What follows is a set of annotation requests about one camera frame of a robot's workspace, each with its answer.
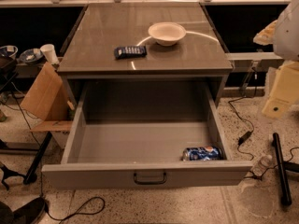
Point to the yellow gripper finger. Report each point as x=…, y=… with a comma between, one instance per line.
x=265, y=37
x=284, y=90

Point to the blue pepsi can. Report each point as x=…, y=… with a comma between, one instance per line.
x=209, y=153

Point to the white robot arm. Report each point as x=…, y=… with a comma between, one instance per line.
x=283, y=34

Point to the grey cabinet with glossy top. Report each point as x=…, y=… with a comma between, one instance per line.
x=104, y=27

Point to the grey open drawer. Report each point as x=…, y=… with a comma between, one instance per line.
x=126, y=127

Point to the clear plastic water bottle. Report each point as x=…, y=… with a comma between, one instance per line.
x=262, y=164

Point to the white paper bowl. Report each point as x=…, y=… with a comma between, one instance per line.
x=167, y=33

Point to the black stand leg right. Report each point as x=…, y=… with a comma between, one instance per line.
x=286, y=198

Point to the black stand leg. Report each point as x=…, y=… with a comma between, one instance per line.
x=30, y=177
x=286, y=198

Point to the dark blue snack packet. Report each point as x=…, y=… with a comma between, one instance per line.
x=127, y=52

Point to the white paper cup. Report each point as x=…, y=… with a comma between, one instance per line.
x=49, y=52

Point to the brown cardboard box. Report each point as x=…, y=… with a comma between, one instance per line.
x=47, y=99

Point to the dark bowl on left shelf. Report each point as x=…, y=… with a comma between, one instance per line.
x=31, y=56

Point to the blue bowl far left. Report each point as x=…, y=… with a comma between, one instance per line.
x=9, y=51

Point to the black stand leg left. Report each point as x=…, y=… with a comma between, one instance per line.
x=30, y=177

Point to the black drawer handle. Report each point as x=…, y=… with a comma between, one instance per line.
x=149, y=179

